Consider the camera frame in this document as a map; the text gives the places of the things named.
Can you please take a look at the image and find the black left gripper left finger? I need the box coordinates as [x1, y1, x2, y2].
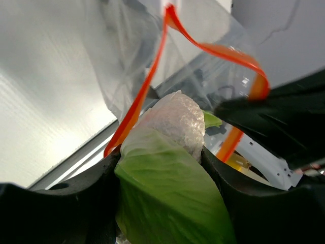
[1, 147, 120, 243]

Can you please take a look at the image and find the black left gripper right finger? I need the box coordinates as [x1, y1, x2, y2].
[202, 148, 324, 243]

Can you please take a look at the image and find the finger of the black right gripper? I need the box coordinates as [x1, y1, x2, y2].
[214, 70, 324, 169]

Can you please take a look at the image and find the white cauliflower with leaves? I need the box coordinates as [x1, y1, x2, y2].
[114, 91, 237, 243]

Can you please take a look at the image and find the clear orange-zip plastic bag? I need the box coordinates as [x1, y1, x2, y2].
[87, 1, 270, 161]

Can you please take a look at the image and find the aluminium rail frame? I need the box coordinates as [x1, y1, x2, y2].
[29, 52, 255, 191]

